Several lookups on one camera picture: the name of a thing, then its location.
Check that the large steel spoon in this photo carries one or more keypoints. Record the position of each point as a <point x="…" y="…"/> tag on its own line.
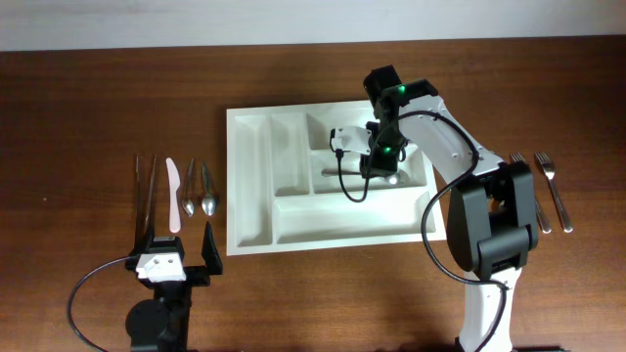
<point x="394" y="179"/>

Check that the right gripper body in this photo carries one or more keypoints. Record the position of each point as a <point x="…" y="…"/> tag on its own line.
<point x="381" y="166"/>

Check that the left metal chopstick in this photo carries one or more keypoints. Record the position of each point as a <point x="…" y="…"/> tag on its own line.
<point x="137" y="201"/>

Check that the small teaspoon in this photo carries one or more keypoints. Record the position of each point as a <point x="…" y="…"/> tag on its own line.
<point x="209" y="201"/>
<point x="186" y="202"/>

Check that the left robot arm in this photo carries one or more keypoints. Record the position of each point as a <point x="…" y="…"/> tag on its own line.
<point x="162" y="322"/>

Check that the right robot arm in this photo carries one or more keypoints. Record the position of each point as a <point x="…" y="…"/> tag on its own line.
<point x="491" y="226"/>

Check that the steel fork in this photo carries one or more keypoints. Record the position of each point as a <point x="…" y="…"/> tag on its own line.
<point x="542" y="218"/>
<point x="549" y="169"/>

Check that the pink plastic knife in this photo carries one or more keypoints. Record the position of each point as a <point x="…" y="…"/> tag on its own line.
<point x="173" y="186"/>

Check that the white plastic cutlery tray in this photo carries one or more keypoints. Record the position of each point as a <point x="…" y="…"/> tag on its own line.
<point x="277" y="199"/>

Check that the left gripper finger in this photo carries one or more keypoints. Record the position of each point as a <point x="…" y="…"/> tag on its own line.
<point x="209" y="252"/>
<point x="143" y="242"/>

